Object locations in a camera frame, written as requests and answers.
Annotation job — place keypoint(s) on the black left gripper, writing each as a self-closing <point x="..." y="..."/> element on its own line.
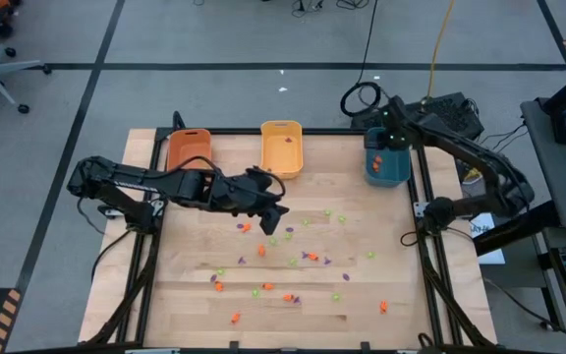
<point x="256" y="194"/>

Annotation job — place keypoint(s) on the white power strip yellow plugs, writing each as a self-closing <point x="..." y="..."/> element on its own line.
<point x="473" y="174"/>

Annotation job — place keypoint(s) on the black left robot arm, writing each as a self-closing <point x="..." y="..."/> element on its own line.
<point x="130" y="179"/>

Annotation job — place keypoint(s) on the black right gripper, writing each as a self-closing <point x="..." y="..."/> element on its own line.
<point x="402" y="128"/>

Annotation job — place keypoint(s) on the teal plastic bin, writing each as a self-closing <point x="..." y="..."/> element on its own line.
<point x="391" y="174"/>

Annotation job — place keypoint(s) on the white paper sheet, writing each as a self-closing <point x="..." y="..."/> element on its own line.
<point x="493" y="256"/>

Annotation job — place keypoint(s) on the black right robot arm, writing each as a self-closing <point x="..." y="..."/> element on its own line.
<point x="465" y="152"/>

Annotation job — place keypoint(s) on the orange plastic bin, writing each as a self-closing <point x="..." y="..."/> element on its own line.
<point x="189" y="147"/>

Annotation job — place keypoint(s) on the orange caterpillar toy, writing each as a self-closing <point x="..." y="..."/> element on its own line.
<point x="267" y="286"/>
<point x="288" y="297"/>

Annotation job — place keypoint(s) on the yellow plastic bin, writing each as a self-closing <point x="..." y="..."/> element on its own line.
<point x="281" y="155"/>

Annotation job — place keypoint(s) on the black keyboard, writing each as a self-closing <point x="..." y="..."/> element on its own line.
<point x="450" y="110"/>

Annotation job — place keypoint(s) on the grey desk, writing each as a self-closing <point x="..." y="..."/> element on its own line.
<point x="558" y="187"/>

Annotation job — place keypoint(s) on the orange caterpillar toy left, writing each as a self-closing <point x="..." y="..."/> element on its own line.
<point x="267" y="286"/>

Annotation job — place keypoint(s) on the orange caterpillar toy centre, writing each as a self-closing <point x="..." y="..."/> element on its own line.
<point x="288" y="297"/>

